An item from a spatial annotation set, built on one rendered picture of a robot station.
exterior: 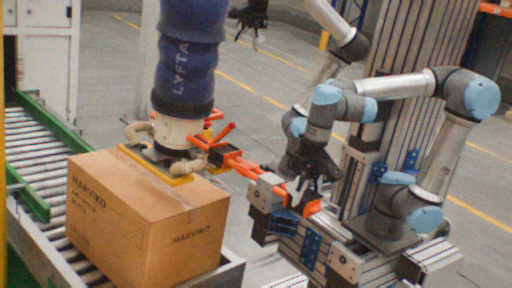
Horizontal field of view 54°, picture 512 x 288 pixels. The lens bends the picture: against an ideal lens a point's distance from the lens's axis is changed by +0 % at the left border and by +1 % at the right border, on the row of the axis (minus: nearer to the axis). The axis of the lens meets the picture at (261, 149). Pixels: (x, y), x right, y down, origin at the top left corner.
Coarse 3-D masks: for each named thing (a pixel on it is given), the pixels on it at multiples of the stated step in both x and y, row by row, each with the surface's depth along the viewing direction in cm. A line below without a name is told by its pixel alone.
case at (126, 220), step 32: (96, 160) 214; (128, 160) 220; (96, 192) 202; (128, 192) 195; (160, 192) 199; (192, 192) 204; (224, 192) 209; (96, 224) 206; (128, 224) 190; (160, 224) 182; (192, 224) 196; (224, 224) 212; (96, 256) 211; (128, 256) 194; (160, 256) 189; (192, 256) 204
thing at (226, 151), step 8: (216, 144) 171; (224, 144) 174; (208, 152) 170; (216, 152) 166; (224, 152) 169; (232, 152) 167; (240, 152) 169; (208, 160) 169; (216, 160) 167; (224, 160) 165; (224, 168) 167
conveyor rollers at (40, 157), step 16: (16, 112) 344; (16, 128) 327; (32, 128) 326; (16, 144) 304; (32, 144) 310; (48, 144) 309; (64, 144) 316; (16, 160) 288; (32, 160) 287; (48, 160) 292; (64, 160) 299; (32, 176) 271; (48, 176) 276; (64, 176) 283; (48, 192) 260; (64, 192) 266; (64, 208) 249; (48, 224) 235; (64, 224) 241; (48, 240) 228; (64, 240) 225; (64, 256) 216; (80, 256) 221; (80, 272) 213; (96, 272) 209
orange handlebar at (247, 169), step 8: (152, 112) 191; (216, 112) 207; (208, 120) 200; (192, 136) 178; (200, 136) 180; (200, 144) 174; (232, 160) 166; (240, 160) 168; (240, 168) 162; (248, 168) 161; (256, 168) 164; (248, 176) 160; (256, 176) 158; (280, 192) 152; (312, 208) 146; (320, 208) 148
